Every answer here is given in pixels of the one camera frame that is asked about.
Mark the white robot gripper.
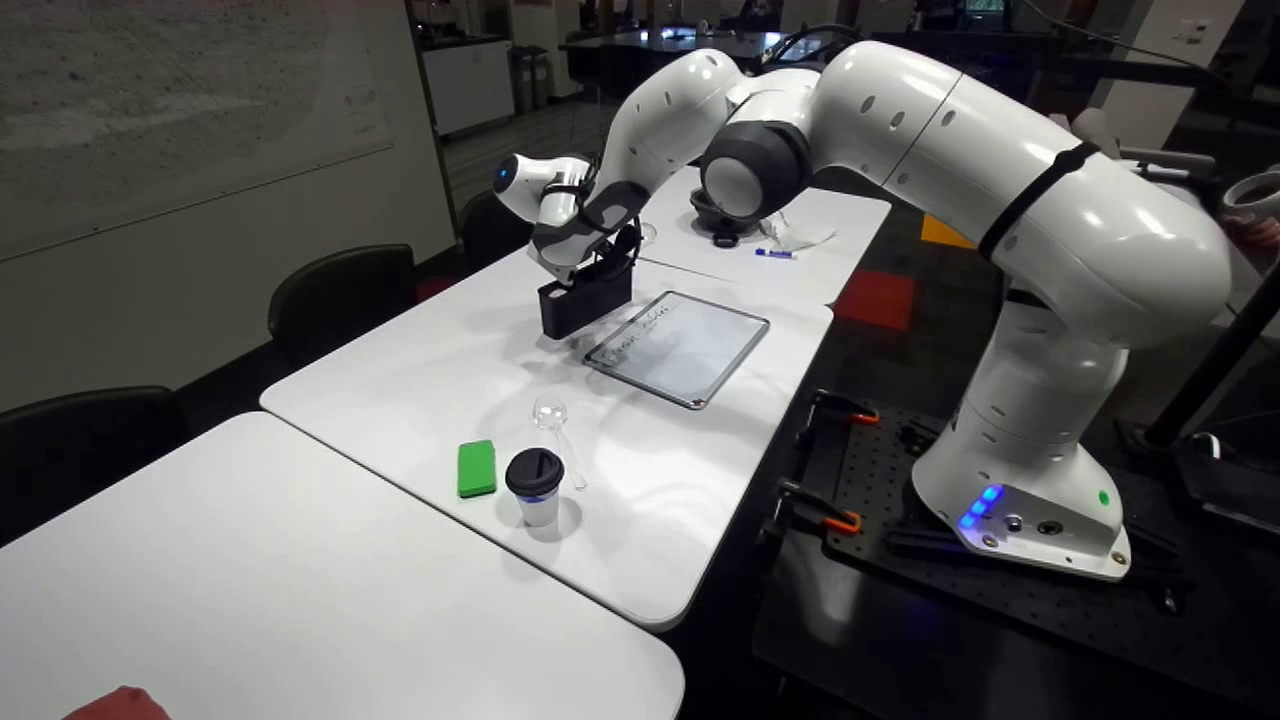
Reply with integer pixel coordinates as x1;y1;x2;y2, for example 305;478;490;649
527;179;654;288

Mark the black rectangular holder box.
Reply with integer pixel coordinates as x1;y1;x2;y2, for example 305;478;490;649
536;259;638;343

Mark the small framed whiteboard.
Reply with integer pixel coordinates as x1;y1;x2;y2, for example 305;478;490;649
584;288;776;412

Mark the black bowl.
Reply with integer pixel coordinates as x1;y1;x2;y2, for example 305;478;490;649
687;184;776;253

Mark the black office chair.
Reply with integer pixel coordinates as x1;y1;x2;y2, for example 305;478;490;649
0;380;191;539
458;186;536;262
267;240;422;366

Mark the clear drinking glass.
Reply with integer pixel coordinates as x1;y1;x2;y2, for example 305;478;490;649
534;390;580;463

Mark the white cabinet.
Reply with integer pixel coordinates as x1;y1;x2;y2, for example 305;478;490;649
422;35;520;138

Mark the cup with black lid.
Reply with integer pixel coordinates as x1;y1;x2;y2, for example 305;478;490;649
505;443;568;536

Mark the green rectangular block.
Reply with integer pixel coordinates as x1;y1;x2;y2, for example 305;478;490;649
458;436;499;502

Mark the red floor mat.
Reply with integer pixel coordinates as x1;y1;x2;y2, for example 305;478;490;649
833;266;925;340

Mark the yellow floor mat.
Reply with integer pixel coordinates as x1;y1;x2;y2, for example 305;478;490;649
918;211;979;254

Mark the red cloth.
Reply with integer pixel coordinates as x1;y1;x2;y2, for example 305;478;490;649
58;678;177;720

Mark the orange handled clamp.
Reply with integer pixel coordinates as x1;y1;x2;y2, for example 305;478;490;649
776;474;867;545
809;389;887;436

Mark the large wall whiteboard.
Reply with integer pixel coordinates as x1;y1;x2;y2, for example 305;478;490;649
0;0;399;262

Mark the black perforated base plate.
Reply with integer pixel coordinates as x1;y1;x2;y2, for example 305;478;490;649
779;384;1280;716

